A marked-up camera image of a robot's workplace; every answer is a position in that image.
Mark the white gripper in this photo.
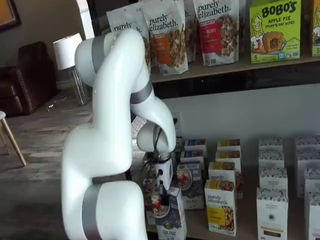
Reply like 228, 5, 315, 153
151, 158, 174, 209

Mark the blue white flax cereal box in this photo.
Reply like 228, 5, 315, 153
176, 161, 204, 211
180, 149, 206, 165
149, 186, 188, 240
184, 138, 208, 153

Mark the yellow purely elizabeth box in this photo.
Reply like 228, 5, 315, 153
208, 161, 243, 199
204, 179, 237, 238
216, 138, 242, 153
215, 150, 242, 166

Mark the white patterned pantry box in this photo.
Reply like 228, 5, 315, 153
294, 135, 320, 151
258, 149, 285, 171
306, 191, 320, 240
303, 167, 320, 195
256, 187, 289, 240
297, 147, 320, 198
258, 136, 284, 152
258, 167, 289, 191

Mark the green Bobo's apple pie box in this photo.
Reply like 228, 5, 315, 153
249, 0, 302, 65

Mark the yellow Bobo's snack box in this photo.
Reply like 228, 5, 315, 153
310, 0, 320, 58

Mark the wooden stool leg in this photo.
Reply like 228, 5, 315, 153
0, 110, 27, 167

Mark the white shade floor lamp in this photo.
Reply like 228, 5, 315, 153
52, 32, 89, 107

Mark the brown leather armchair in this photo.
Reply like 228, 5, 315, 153
0, 41, 59, 118

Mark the blue label granola pouch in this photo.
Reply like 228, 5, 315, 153
106, 2, 152, 69

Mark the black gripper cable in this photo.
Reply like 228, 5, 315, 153
139, 124, 164, 181

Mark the white wall outlet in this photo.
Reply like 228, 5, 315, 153
172, 111, 185, 137

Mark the dark framed wall picture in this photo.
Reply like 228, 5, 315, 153
0, 0, 22, 34

